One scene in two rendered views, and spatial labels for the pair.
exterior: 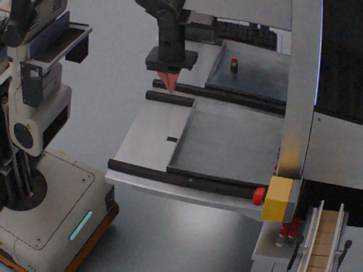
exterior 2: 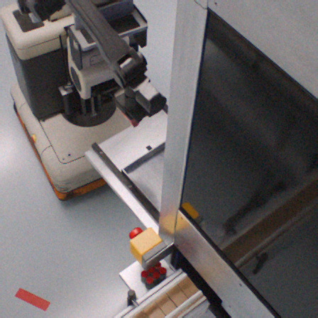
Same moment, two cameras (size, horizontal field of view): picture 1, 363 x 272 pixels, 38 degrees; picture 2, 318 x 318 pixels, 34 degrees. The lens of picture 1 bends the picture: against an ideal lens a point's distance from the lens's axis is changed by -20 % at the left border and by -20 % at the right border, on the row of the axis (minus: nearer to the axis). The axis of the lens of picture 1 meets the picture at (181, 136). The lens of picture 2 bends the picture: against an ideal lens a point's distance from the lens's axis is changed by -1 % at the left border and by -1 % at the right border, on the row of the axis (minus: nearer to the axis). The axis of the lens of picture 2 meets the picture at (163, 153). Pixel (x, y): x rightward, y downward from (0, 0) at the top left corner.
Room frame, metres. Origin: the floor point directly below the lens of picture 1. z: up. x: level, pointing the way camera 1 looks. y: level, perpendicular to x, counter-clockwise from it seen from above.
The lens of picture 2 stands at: (0.43, -0.55, 2.29)
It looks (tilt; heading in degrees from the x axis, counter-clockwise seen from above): 56 degrees down; 33
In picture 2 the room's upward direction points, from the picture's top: 5 degrees clockwise
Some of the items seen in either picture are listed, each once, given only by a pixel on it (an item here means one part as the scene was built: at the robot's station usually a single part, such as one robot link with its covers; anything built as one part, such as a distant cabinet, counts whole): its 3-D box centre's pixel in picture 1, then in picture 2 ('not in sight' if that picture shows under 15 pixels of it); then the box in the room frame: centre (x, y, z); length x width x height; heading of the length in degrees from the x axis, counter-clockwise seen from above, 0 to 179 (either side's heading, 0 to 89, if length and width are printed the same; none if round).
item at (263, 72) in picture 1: (270, 76); not in sight; (1.50, -0.25, 0.90); 0.34 x 0.26 x 0.04; 75
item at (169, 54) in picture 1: (171, 48); (134, 99); (1.15, 0.03, 1.19); 0.10 x 0.07 x 0.07; 75
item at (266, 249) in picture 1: (284, 241); (151, 280); (0.87, -0.25, 0.87); 0.14 x 0.13 x 0.02; 75
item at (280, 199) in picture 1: (280, 200); (147, 248); (0.90, -0.21, 1.00); 0.08 x 0.07 x 0.07; 75
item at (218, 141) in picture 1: (249, 149); (188, 187); (1.17, -0.16, 0.90); 0.34 x 0.26 x 0.04; 76
